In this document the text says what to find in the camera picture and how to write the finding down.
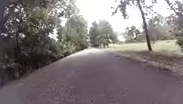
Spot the distant group of trees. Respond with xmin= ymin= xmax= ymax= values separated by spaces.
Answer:
xmin=87 ymin=17 xmax=120 ymax=50

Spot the grey asphalt road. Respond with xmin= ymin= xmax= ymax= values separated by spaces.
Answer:
xmin=0 ymin=37 xmax=183 ymax=104

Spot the pale green grass field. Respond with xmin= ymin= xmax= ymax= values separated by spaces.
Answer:
xmin=104 ymin=35 xmax=183 ymax=68

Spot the thin-trunked tree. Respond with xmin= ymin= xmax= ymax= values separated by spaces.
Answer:
xmin=110 ymin=0 xmax=164 ymax=57

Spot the dense wood of trees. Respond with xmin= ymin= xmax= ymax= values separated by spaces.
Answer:
xmin=0 ymin=0 xmax=96 ymax=89

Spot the brown dirt verge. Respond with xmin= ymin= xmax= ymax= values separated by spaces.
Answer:
xmin=102 ymin=40 xmax=183 ymax=100

